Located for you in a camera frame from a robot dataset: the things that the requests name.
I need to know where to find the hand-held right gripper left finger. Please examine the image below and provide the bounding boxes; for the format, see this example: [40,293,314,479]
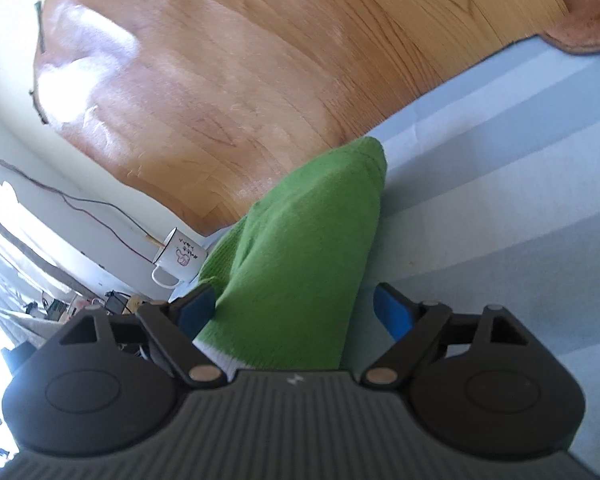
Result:
[60,282,228,388]

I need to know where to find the wood-grain vinyl sheet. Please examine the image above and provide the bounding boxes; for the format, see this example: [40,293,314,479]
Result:
[30,0,571,238]

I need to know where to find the white enamel mug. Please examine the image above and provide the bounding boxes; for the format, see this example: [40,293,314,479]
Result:
[151,227,208,289]

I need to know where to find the thin dark wire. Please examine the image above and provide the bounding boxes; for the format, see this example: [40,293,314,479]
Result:
[0,152,167,266]

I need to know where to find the small dark box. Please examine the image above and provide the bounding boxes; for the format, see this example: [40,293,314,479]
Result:
[104,291,131,315]

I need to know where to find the blue white striped bedsheet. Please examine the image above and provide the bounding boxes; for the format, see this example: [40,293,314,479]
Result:
[172,35,600,480]

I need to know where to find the green navy white knitted sweater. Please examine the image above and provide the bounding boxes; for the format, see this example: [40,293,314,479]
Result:
[192,136,388,371]

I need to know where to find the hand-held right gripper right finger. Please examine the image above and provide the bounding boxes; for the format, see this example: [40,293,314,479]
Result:
[364,282,528,388]

